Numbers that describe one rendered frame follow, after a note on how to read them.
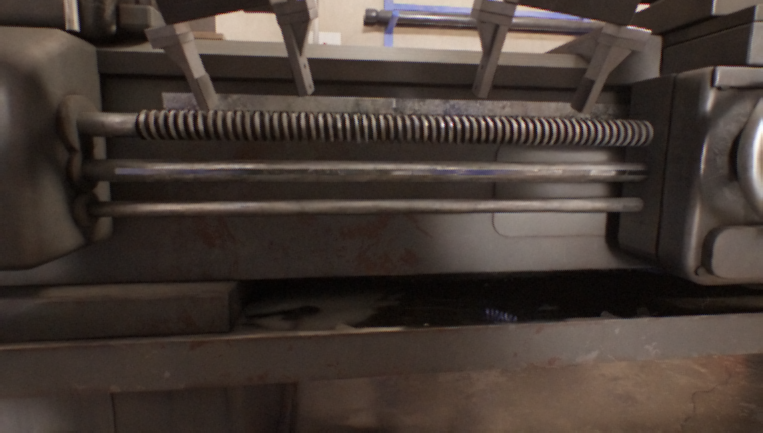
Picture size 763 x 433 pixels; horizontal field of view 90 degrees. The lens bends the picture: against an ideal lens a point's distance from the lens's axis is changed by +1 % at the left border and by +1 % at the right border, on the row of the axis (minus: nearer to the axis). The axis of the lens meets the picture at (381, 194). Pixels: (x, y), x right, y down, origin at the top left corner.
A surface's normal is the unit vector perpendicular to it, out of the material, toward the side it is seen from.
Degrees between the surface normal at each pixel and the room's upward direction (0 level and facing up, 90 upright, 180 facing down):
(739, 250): 90
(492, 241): 90
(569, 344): 90
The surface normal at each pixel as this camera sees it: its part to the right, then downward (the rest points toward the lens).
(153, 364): 0.11, 0.13
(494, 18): 0.07, 0.52
